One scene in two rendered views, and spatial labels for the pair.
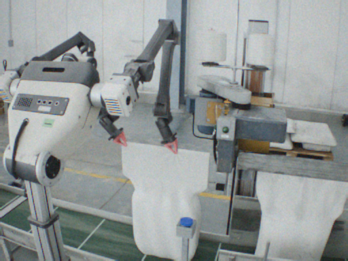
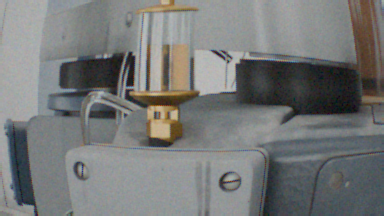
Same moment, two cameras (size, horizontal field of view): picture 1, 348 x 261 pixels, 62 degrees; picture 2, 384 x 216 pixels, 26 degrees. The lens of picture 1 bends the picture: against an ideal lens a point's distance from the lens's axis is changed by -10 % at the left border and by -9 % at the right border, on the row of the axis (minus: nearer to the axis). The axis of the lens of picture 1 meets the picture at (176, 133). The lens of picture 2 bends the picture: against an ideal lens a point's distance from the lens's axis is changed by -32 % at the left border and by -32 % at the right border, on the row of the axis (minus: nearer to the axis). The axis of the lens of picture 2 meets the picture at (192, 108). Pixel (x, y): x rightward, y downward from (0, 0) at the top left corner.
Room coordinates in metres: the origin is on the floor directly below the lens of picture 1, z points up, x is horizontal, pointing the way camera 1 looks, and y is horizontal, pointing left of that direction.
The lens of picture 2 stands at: (0.89, -0.19, 1.37)
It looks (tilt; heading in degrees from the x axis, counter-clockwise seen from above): 3 degrees down; 355
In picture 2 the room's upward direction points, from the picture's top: straight up
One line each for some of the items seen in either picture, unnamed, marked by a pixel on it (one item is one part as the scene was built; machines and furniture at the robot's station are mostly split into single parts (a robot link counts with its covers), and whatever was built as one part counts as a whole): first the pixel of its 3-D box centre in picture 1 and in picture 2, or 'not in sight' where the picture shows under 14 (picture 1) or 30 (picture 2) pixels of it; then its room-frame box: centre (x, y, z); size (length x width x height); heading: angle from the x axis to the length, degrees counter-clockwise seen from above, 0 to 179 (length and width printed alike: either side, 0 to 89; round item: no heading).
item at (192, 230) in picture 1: (186, 228); not in sight; (1.24, -0.06, 0.81); 0.08 x 0.08 x 0.06; 74
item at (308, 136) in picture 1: (313, 136); not in sight; (4.02, -1.92, 0.32); 0.66 x 0.43 x 0.15; 71
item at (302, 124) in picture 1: (310, 128); not in sight; (4.42, -2.04, 0.32); 0.68 x 0.45 x 0.15; 74
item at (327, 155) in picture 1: (289, 145); not in sight; (4.30, -1.70, 0.07); 1.20 x 0.82 x 0.14; 74
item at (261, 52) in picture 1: (260, 49); not in sight; (1.62, -0.42, 1.61); 0.15 x 0.14 x 0.17; 74
